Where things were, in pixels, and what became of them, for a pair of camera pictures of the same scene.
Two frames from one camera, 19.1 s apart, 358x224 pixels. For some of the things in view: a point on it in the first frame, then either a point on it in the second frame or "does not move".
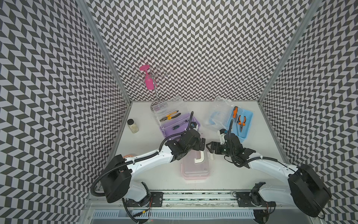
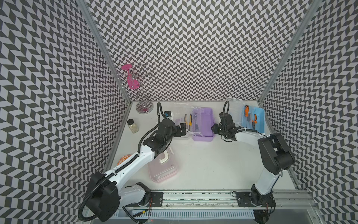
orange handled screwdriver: [235, 113] → [246, 110]
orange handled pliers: [243, 124] → [253, 122]
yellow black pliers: [169, 116] → [188, 125]
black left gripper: [197, 146] → [182, 128]
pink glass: [149, 82] → [132, 83]
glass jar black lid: [132, 126] does not move
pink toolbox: [196, 165] → [163, 166]
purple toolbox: [173, 116] → [203, 125]
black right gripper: [214, 144] → [215, 129]
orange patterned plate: [129, 155] does not move
